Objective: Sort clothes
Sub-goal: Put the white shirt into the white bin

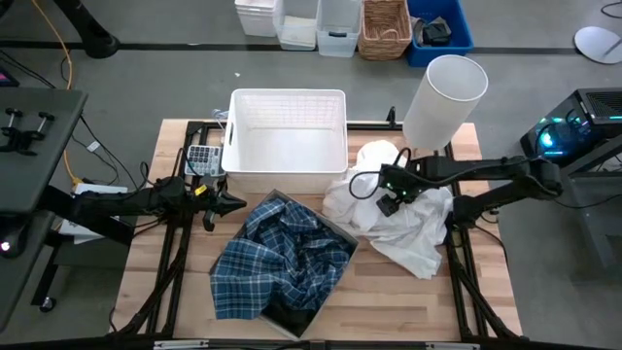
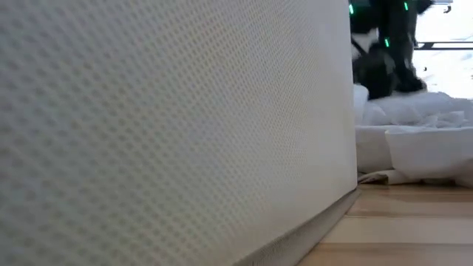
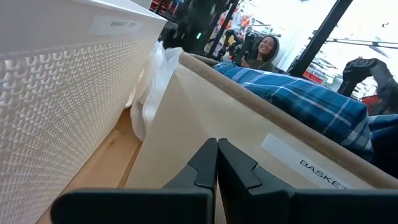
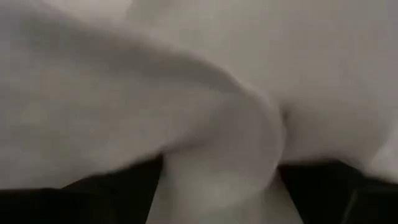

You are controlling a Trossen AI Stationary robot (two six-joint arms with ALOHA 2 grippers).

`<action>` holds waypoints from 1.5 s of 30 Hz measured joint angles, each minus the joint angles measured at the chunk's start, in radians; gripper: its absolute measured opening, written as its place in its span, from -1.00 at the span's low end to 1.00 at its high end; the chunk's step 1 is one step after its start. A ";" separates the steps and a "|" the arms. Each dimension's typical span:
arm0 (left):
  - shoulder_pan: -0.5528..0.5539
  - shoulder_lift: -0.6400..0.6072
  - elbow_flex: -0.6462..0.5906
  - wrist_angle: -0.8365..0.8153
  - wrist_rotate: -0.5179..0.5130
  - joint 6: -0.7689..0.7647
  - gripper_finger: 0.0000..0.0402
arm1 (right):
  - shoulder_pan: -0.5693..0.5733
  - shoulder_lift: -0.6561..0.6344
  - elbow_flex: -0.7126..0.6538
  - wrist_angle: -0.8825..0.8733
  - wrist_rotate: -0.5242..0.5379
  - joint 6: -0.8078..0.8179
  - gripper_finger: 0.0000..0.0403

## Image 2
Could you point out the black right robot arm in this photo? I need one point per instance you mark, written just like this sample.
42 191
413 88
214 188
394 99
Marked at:
395 18

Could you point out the white garment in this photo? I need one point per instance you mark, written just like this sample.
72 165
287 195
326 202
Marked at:
425 147

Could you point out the beige fabric storage bin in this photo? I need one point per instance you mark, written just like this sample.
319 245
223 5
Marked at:
166 133

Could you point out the black metal table frame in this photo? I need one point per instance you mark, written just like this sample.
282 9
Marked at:
443 46

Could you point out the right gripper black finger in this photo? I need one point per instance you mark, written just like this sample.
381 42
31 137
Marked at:
375 77
412 83

